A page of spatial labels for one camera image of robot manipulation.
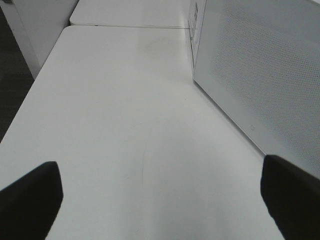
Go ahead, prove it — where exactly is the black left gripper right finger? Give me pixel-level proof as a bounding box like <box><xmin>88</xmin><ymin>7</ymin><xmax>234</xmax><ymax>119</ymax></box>
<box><xmin>260</xmin><ymin>155</ymin><xmax>320</xmax><ymax>240</ymax></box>

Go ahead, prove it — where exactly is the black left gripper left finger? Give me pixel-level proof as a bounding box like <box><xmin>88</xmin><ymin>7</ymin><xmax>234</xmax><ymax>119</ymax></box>
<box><xmin>0</xmin><ymin>161</ymin><xmax>64</xmax><ymax>240</ymax></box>

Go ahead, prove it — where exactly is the white microwave door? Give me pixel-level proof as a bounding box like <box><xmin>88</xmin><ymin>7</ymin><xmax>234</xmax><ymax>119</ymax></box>
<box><xmin>194</xmin><ymin>0</ymin><xmax>320</xmax><ymax>177</ymax></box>

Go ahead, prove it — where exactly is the white microwave oven body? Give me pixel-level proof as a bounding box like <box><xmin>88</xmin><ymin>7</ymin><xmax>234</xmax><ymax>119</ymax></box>
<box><xmin>188</xmin><ymin>0</ymin><xmax>207</xmax><ymax>82</ymax></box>

